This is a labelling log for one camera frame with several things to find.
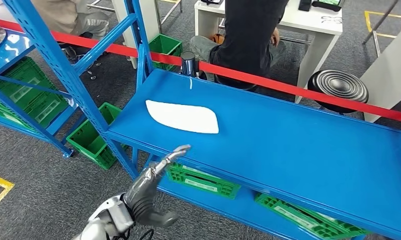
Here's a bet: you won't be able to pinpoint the yellow floor tape square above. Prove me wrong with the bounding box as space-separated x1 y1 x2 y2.
0 172 15 215

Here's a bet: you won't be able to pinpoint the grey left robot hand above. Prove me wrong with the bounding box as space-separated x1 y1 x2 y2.
122 144 192 228

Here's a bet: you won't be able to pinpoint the white curved plastic part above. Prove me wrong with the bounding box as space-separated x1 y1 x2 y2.
145 99 220 135

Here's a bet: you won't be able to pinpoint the black round ridged stool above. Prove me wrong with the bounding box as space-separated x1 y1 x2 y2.
220 81 258 93
59 31 105 81
307 69 370 115

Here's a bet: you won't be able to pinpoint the blue metal shelf rack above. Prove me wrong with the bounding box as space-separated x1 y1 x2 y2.
0 19 89 159
3 0 401 240

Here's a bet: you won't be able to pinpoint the white table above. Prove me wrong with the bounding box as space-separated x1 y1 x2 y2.
359 19 401 124
193 0 344 104
111 0 162 70

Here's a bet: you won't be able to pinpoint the eyeglasses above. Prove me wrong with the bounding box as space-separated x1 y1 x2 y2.
321 15 343 25

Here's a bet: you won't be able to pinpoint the person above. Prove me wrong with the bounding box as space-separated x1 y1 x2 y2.
29 0 110 42
189 0 289 92

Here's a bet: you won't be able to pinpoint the grey metal frame legs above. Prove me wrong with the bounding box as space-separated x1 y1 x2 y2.
362 0 400 58

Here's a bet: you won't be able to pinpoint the black handheld controller with screen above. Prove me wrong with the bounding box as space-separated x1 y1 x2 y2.
311 0 345 12

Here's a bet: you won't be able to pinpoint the red barrier belt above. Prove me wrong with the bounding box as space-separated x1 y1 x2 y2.
0 16 401 125

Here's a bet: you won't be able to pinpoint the chrome barrier post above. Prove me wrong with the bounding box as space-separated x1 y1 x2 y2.
180 50 199 79

